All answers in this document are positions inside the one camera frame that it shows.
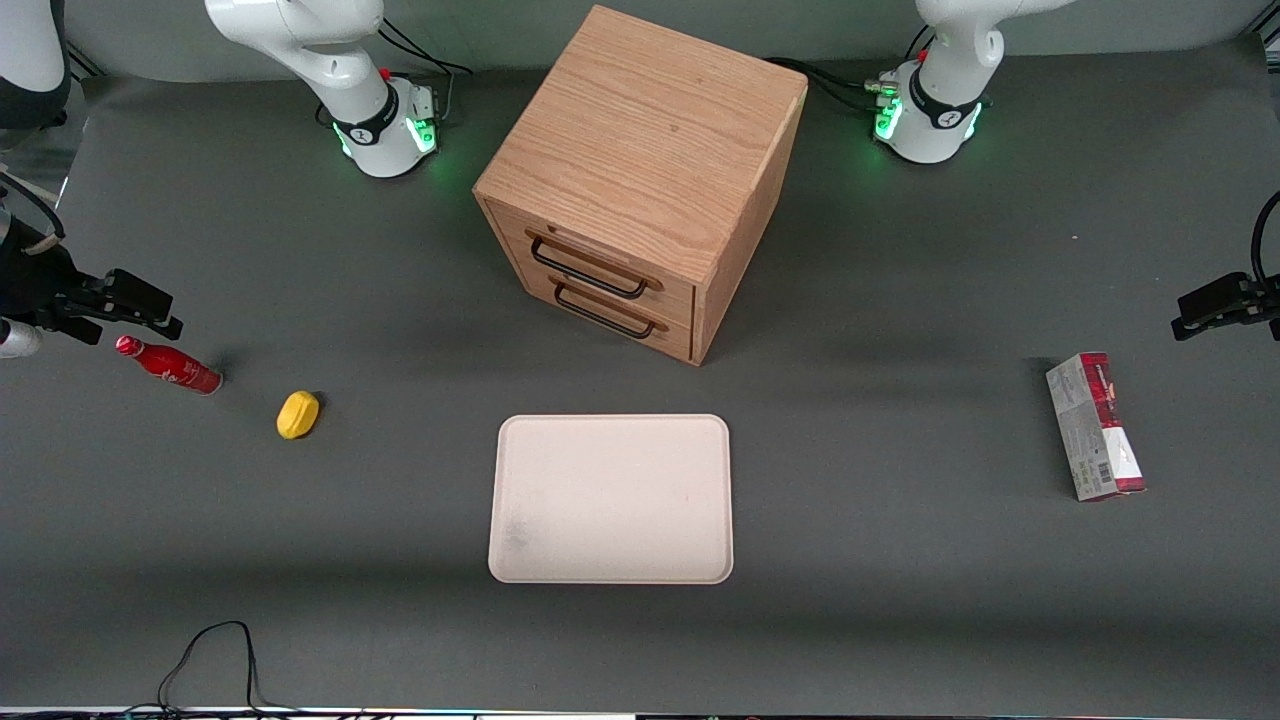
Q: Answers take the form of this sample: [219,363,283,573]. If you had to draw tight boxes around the black arm base cables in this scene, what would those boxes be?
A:
[316,18,475,126]
[764,24,937,113]

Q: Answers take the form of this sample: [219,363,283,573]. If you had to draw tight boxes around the yellow lemon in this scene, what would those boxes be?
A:
[276,390,322,441]

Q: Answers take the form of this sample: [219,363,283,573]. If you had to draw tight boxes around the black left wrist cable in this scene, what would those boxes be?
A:
[1250,190,1280,287]

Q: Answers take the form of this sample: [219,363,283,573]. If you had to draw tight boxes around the beige plastic tray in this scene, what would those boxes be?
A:
[487,413,735,586]

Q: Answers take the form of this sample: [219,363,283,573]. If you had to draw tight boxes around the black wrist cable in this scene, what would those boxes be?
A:
[1250,190,1280,287]
[0,172,67,253]

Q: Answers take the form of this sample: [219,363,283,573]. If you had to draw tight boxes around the red coke bottle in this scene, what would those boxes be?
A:
[115,335,224,397]

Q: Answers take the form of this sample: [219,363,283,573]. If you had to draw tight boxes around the thin black looped cable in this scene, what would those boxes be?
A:
[118,620,306,717]

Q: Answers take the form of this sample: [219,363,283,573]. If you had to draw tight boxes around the grey and red carton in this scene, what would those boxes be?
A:
[1044,351,1148,503]

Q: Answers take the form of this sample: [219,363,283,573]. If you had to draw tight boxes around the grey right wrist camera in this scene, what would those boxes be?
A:
[0,318,45,360]

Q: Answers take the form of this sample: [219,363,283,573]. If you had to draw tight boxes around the black right arm base cables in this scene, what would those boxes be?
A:
[316,18,475,126]

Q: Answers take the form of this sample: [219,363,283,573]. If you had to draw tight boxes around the wooden drawer front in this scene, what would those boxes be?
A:
[518,272,697,363]
[484,200,699,323]

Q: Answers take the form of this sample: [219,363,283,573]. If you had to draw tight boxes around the wooden drawer cabinet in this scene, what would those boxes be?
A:
[472,4,810,368]

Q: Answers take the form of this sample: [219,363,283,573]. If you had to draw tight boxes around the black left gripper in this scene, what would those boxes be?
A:
[1171,272,1280,343]

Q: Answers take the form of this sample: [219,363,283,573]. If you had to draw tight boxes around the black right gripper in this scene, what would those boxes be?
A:
[0,236,185,347]

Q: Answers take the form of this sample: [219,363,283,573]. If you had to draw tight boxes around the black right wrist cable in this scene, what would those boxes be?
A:
[0,172,67,253]

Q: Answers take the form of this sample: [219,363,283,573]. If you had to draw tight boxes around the black left arm base cables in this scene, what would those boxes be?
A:
[764,24,937,113]

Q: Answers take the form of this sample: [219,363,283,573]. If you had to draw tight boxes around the black metal drawer handle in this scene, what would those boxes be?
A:
[528,234,653,300]
[552,282,661,340]

